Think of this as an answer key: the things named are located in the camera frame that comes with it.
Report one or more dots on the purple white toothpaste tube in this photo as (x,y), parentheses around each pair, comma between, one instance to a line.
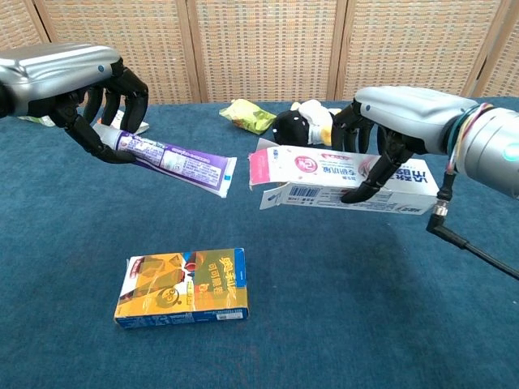
(190,168)

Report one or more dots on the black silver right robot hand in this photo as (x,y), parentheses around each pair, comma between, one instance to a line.
(413,117)

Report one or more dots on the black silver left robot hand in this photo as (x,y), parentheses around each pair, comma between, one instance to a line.
(52,73)

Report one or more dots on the wooden rattan folding screen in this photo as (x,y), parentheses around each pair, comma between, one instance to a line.
(263,48)

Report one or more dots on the black white plush toy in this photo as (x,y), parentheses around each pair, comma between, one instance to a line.
(294,125)

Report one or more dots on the blue table mat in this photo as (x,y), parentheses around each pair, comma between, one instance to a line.
(324,283)

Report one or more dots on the clear bottle with green label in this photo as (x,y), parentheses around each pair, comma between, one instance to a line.
(38,120)

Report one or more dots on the orange snack packet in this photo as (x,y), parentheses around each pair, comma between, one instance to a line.
(182,285)

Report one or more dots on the white orange snack bag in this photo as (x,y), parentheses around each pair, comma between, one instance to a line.
(142,126)

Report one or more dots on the yellow-green snack bag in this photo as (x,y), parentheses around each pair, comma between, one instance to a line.
(247,115)

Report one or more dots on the white pink toothpaste box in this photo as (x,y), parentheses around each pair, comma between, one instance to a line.
(316,170)

